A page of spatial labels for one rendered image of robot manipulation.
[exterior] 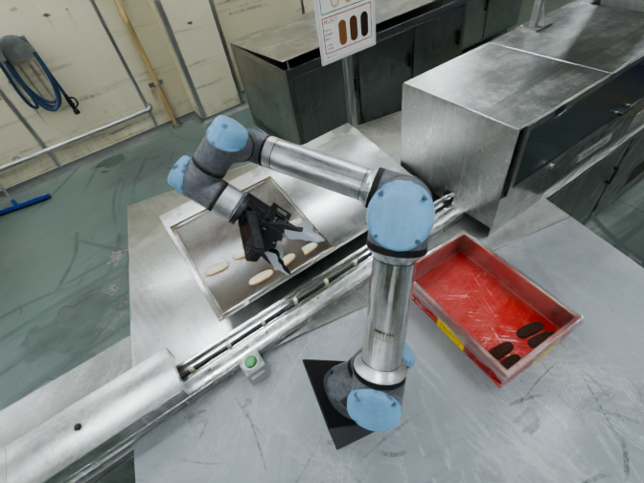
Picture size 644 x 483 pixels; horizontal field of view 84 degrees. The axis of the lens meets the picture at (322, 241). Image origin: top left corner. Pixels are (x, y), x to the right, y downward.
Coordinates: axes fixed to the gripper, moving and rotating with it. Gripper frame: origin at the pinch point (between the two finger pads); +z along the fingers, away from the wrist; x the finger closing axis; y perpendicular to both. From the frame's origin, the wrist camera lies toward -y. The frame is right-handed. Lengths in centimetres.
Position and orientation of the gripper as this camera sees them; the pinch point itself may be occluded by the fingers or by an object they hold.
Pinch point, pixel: (307, 261)
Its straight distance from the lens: 85.3
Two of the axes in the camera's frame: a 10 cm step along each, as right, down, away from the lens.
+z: 8.0, 5.4, 2.6
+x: -5.7, 5.7, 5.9
